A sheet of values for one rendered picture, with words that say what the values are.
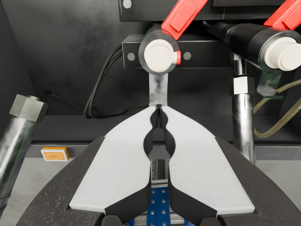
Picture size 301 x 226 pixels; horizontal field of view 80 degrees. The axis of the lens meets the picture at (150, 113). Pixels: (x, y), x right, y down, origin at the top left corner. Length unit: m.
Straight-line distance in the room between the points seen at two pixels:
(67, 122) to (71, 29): 0.22
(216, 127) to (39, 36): 0.44
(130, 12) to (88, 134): 0.28
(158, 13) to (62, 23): 0.25
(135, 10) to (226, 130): 0.32
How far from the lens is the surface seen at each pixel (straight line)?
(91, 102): 0.26
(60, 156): 0.44
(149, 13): 0.26
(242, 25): 0.19
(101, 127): 0.45
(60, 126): 0.50
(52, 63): 0.49
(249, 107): 0.19
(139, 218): 0.80
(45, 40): 0.48
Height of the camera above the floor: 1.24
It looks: 59 degrees down
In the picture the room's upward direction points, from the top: 176 degrees counter-clockwise
